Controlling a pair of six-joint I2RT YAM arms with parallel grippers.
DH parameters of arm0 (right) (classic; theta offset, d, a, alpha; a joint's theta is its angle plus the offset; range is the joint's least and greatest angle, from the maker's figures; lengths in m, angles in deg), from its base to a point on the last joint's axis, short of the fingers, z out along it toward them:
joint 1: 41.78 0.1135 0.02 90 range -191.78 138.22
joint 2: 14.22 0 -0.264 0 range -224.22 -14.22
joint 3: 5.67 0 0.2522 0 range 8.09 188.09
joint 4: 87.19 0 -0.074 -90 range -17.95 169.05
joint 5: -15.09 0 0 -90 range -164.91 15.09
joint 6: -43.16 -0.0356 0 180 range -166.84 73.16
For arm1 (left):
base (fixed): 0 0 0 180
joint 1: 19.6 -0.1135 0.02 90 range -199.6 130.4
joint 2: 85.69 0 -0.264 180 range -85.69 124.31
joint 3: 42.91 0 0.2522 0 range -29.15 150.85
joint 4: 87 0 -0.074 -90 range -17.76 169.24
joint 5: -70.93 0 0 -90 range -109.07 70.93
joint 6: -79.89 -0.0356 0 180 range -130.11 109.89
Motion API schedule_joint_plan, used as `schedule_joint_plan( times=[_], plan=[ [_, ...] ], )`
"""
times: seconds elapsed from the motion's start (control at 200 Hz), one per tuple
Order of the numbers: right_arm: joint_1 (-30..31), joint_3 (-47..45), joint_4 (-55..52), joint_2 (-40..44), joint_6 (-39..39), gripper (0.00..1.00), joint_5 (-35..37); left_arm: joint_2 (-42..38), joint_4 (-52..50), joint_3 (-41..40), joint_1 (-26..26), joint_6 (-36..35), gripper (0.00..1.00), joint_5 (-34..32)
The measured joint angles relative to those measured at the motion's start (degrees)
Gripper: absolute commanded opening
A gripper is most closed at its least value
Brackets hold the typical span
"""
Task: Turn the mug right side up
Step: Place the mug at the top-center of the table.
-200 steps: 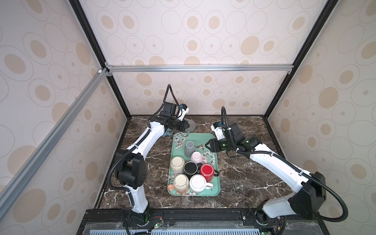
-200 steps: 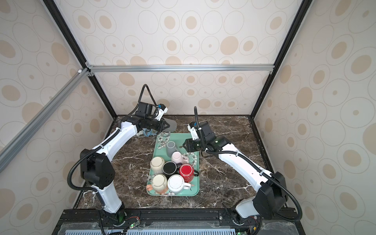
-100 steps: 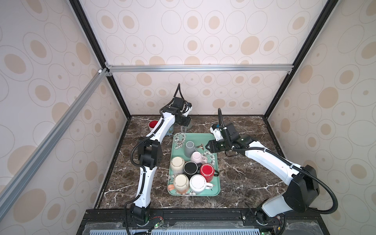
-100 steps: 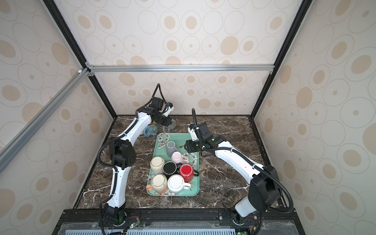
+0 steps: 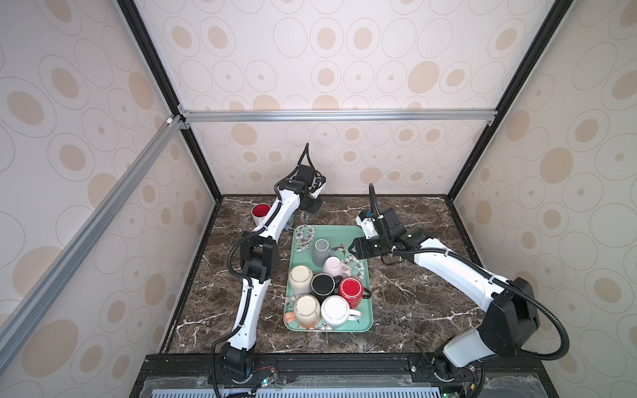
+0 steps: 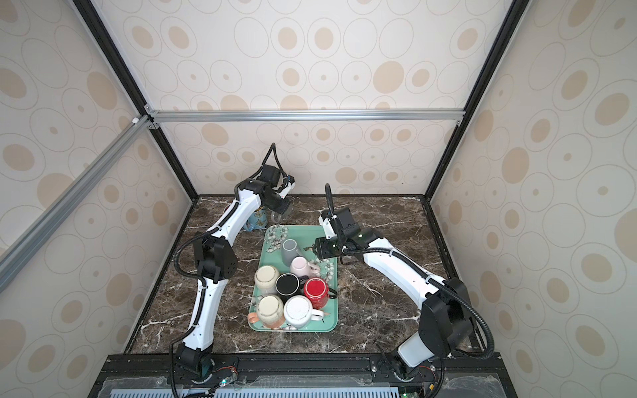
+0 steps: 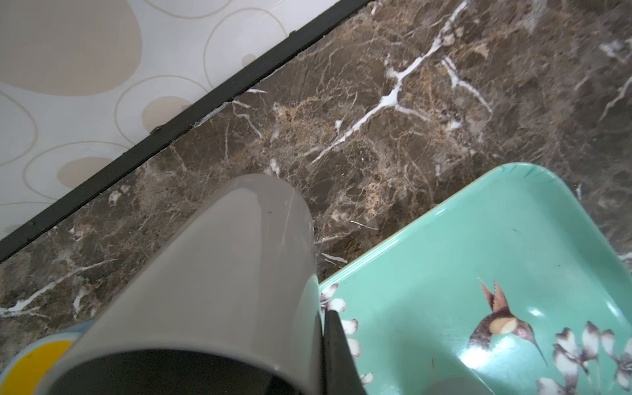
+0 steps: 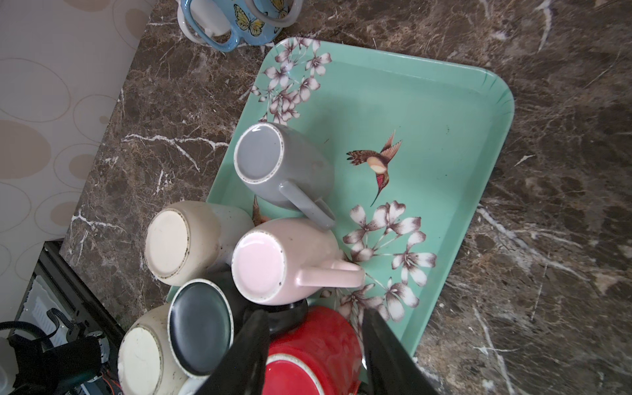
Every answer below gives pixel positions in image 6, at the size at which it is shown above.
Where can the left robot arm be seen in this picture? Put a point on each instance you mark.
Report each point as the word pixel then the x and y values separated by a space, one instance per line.
pixel 209 259

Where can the pale pink mug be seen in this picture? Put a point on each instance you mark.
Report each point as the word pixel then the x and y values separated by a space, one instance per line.
pixel 301 267

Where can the blue butterfly mug yellow inside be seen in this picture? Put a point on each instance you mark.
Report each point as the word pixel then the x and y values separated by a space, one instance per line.
pixel 257 221

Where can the large white mug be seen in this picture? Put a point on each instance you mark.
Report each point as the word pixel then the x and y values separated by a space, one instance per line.
pixel 299 312

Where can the small light grey mug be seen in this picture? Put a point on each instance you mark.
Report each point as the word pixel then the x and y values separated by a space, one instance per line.
pixel 289 251

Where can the right black frame post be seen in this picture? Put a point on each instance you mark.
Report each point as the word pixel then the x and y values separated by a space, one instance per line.
pixel 494 57

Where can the cream beige mug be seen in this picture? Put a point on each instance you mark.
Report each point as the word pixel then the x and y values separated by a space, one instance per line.
pixel 265 279

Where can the horizontal aluminium frame bar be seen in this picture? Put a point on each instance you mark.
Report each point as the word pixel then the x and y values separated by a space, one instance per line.
pixel 314 115

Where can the left diagonal aluminium bar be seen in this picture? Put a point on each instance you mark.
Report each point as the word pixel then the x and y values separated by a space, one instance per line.
pixel 28 244

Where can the mint green floral tray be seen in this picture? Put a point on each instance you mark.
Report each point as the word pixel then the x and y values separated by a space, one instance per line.
pixel 271 255

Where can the left black frame post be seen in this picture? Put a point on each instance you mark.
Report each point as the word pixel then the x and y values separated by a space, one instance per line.
pixel 99 31

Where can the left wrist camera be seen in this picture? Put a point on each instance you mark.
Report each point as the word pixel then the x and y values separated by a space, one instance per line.
pixel 288 183

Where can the cream mug orange handle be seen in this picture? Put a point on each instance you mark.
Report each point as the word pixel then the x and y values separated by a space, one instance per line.
pixel 269 312

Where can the tall dark grey mug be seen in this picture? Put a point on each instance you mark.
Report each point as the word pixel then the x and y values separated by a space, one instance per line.
pixel 275 218

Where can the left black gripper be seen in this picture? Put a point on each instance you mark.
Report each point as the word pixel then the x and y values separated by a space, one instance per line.
pixel 284 207

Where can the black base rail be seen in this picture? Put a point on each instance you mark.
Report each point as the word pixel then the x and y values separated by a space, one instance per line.
pixel 301 375

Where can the black frame post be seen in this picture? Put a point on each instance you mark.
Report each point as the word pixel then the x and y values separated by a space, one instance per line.
pixel 99 31
pixel 494 57

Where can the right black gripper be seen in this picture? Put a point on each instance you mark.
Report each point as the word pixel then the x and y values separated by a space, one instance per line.
pixel 323 249

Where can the black mug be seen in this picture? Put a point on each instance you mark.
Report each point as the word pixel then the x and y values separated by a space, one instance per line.
pixel 287 286

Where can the red mug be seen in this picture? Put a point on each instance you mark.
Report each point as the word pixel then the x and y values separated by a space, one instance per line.
pixel 318 292

